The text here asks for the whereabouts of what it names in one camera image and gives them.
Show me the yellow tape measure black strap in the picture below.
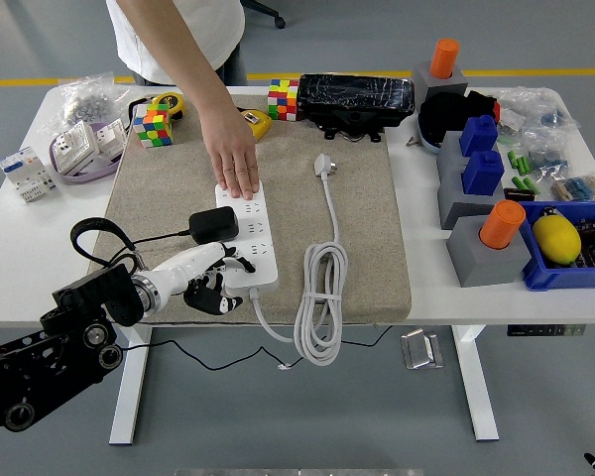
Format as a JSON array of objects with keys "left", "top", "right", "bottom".
[{"left": 240, "top": 107, "right": 274, "bottom": 141}]

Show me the white wall socket panel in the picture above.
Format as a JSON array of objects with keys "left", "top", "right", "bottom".
[
  {"left": 53, "top": 119, "right": 103, "bottom": 176},
  {"left": 96, "top": 120, "right": 129, "bottom": 160}
]

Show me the white power strip cord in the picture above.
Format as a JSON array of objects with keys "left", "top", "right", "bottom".
[{"left": 247, "top": 152, "right": 350, "bottom": 368}]

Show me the clear bag of metal screws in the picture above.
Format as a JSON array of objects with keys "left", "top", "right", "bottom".
[{"left": 39, "top": 71, "right": 145, "bottom": 135}]

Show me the purple oval tray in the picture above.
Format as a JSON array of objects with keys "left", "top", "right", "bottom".
[{"left": 48, "top": 117, "right": 130, "bottom": 185}]

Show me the white circuit breaker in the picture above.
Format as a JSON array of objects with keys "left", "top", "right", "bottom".
[{"left": 0, "top": 145, "right": 60, "bottom": 203}]

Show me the small-tiled colourful puzzle cube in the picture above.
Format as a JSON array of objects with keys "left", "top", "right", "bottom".
[{"left": 268, "top": 77, "right": 301, "bottom": 122}]

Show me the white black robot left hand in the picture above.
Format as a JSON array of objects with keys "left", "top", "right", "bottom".
[{"left": 146, "top": 241, "right": 258, "bottom": 317}]

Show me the yellow lemon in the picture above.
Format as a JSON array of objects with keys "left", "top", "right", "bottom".
[{"left": 533, "top": 213, "right": 583, "bottom": 266}]

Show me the clear bag of blue parts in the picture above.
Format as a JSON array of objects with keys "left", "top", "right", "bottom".
[{"left": 520, "top": 126, "right": 576, "bottom": 179}]

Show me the blue block with knob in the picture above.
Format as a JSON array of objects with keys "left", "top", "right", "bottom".
[
  {"left": 461, "top": 150, "right": 506, "bottom": 197},
  {"left": 459, "top": 114, "right": 501, "bottom": 158}
]

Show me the large-tiled colourful puzzle cube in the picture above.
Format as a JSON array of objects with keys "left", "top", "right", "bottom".
[{"left": 132, "top": 101, "right": 175, "bottom": 149}]

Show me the black power adapter plug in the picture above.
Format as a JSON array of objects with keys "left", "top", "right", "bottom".
[{"left": 187, "top": 205, "right": 240, "bottom": 245}]

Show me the person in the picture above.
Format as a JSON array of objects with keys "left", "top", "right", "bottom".
[{"left": 104, "top": 0, "right": 249, "bottom": 88}]

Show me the black table control panel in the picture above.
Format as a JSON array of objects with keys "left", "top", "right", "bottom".
[{"left": 507, "top": 324, "right": 589, "bottom": 338}]

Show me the grey-brown fabric mat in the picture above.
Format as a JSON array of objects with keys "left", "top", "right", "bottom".
[{"left": 87, "top": 92, "right": 414, "bottom": 326}]

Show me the clear bag of small parts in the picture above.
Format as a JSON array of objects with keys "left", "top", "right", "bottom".
[{"left": 495, "top": 87, "right": 584, "bottom": 131}]

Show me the blue plastic bin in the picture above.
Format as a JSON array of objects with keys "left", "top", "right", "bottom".
[{"left": 518, "top": 199, "right": 595, "bottom": 293}]

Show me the silver metal bracket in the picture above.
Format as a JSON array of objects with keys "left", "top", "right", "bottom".
[{"left": 400, "top": 327, "right": 446, "bottom": 371}]

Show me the black cloth bundle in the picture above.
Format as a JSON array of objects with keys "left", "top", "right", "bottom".
[{"left": 417, "top": 88, "right": 502, "bottom": 156}]

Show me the person's right hand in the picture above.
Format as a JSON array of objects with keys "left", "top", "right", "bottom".
[{"left": 200, "top": 106, "right": 262, "bottom": 201}]

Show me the orange cylinder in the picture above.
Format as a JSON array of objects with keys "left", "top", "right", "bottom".
[
  {"left": 429, "top": 38, "right": 462, "bottom": 80},
  {"left": 479, "top": 199, "right": 528, "bottom": 250}
]

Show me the thin black adapter cord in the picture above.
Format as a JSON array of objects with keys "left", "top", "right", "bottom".
[{"left": 121, "top": 228, "right": 294, "bottom": 372}]

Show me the white table leg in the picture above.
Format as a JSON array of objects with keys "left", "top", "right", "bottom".
[
  {"left": 450, "top": 324, "right": 501, "bottom": 442},
  {"left": 108, "top": 325, "right": 154, "bottom": 446}
]

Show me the clear bag of resistors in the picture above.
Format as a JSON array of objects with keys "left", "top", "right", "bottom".
[{"left": 549, "top": 172, "right": 595, "bottom": 203}]

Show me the grey stepped block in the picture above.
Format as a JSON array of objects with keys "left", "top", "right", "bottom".
[{"left": 435, "top": 129, "right": 520, "bottom": 230}]

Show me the white power strip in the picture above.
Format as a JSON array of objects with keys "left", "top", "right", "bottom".
[{"left": 213, "top": 180, "right": 280, "bottom": 290}]

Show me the grey block with round hole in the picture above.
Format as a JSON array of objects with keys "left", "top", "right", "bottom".
[
  {"left": 412, "top": 61, "right": 470, "bottom": 100},
  {"left": 446, "top": 215, "right": 535, "bottom": 289}
]

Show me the black cable under table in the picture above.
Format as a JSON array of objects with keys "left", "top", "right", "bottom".
[{"left": 339, "top": 324, "right": 404, "bottom": 350}]

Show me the black device in plastic wrap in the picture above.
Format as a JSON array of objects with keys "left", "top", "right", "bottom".
[{"left": 297, "top": 72, "right": 417, "bottom": 145}]

